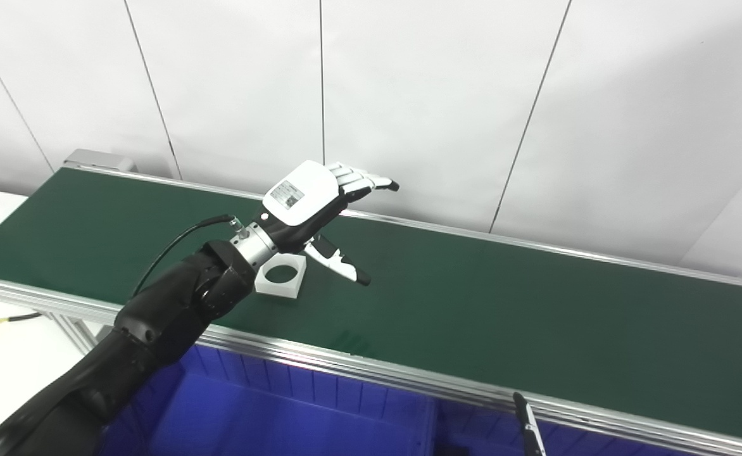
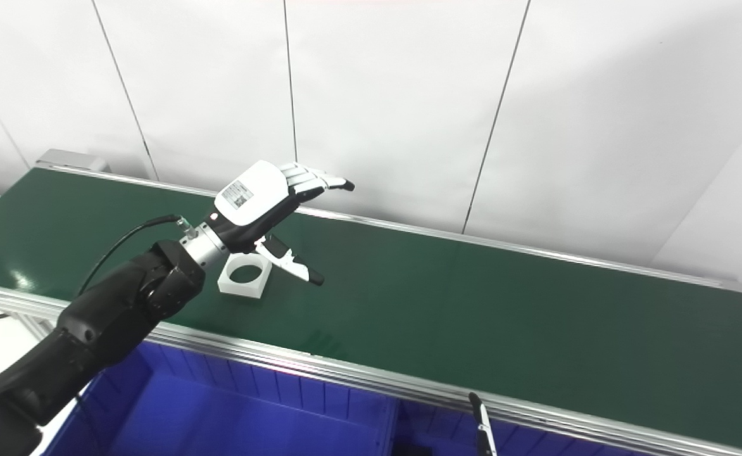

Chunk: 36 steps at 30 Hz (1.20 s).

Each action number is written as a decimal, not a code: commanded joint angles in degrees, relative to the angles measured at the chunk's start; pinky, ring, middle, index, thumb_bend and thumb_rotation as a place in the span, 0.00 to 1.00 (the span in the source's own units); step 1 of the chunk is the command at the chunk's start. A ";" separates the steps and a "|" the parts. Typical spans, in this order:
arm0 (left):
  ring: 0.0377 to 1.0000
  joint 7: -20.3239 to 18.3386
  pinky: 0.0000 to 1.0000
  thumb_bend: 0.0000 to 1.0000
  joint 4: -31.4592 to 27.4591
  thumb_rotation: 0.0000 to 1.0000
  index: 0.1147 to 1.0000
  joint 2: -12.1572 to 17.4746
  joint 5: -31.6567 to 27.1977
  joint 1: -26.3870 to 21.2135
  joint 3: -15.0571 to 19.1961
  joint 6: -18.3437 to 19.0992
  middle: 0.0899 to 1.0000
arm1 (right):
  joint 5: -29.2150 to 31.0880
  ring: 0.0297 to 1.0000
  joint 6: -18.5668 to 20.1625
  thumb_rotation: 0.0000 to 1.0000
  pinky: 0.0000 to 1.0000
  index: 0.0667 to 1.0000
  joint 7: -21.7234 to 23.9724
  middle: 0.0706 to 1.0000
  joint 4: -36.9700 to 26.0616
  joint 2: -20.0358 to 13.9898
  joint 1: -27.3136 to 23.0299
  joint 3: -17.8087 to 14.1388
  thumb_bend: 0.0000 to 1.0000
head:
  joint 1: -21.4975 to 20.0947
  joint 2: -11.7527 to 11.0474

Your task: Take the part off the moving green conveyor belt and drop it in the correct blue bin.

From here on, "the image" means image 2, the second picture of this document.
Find aluminium conveyor leg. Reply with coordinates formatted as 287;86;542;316
13;312;56;341

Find green conveyor belt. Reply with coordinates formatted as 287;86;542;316
0;149;742;456

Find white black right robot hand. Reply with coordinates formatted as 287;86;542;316
468;391;498;456

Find white square part with hole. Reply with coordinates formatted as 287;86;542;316
218;251;273;299

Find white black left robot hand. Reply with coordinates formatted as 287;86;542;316
206;160;356;287

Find blue plastic bin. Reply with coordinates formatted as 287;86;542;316
42;342;401;456
390;399;663;456

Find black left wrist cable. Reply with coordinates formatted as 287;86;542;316
77;214;186;298

